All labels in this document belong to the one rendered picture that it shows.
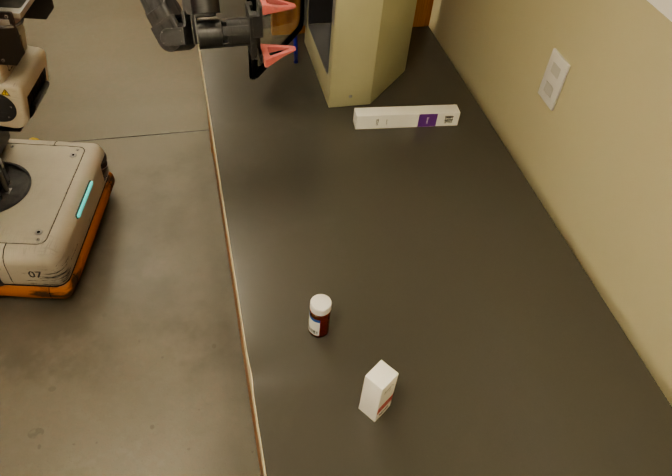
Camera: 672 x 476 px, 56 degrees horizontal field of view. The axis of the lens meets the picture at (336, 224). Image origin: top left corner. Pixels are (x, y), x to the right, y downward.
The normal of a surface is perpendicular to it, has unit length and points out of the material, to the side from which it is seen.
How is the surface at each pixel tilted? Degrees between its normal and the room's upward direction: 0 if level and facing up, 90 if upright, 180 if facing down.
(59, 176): 0
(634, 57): 90
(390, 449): 0
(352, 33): 90
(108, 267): 0
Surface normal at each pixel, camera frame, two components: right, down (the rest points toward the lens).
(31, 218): 0.07, -0.69
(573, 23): -0.97, 0.11
